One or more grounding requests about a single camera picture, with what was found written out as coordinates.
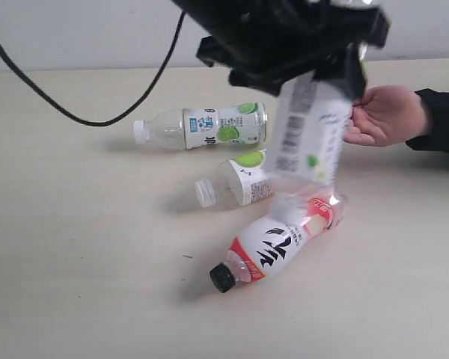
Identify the square bottle green fruit label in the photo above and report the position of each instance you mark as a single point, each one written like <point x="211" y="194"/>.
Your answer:
<point x="238" y="182"/>

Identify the lime label clear bottle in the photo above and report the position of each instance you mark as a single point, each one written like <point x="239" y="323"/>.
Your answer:
<point x="187" y="128"/>

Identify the clear bottle white text label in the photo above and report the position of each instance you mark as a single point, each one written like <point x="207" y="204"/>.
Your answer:
<point x="313" y="112"/>

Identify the peach label black cap bottle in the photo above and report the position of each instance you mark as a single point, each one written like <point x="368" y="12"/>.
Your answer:
<point x="264" y="247"/>

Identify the person's open bare hand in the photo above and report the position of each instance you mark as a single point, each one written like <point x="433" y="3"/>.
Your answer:
<point x="385" y="116"/>

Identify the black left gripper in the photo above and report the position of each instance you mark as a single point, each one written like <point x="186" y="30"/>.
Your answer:
<point x="267" y="43"/>

